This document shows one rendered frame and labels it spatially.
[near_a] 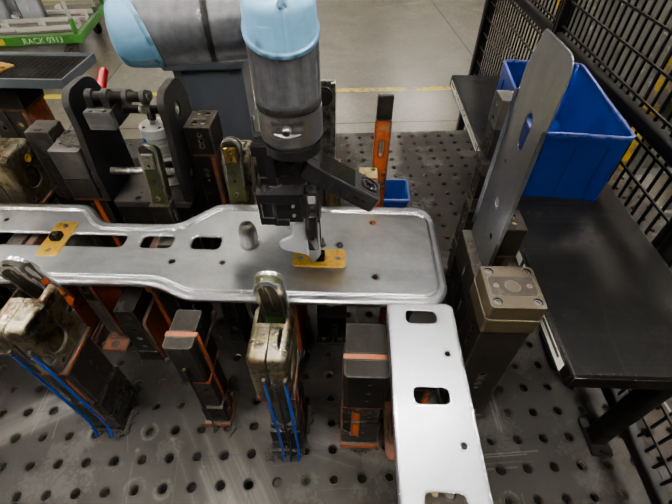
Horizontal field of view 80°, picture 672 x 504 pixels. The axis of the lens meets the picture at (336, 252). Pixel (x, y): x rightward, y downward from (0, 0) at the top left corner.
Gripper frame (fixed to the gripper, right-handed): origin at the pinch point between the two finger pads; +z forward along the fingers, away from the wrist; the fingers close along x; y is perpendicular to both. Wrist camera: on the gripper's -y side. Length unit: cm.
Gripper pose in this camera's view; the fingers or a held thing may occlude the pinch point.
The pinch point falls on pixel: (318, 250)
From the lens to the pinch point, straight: 63.6
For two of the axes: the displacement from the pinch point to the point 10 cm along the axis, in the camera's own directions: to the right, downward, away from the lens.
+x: -0.3, 7.2, -6.9
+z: 0.2, 6.9, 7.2
